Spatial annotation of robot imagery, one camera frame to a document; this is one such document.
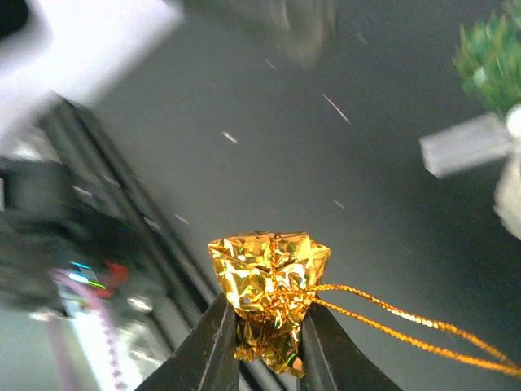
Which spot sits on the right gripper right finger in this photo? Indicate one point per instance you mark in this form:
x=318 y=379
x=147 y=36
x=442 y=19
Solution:
x=332 y=362

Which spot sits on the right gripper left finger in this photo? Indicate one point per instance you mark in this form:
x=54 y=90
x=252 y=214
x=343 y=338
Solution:
x=205 y=360

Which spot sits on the gold gift box ornament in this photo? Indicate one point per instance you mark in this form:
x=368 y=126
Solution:
x=271 y=280

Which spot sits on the string light with white balls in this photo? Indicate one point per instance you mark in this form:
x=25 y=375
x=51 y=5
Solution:
x=470 y=144

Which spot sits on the small green christmas tree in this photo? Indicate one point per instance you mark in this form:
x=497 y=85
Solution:
x=488 y=62

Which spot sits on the left circuit board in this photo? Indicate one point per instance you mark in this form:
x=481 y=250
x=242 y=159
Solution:
x=103 y=279

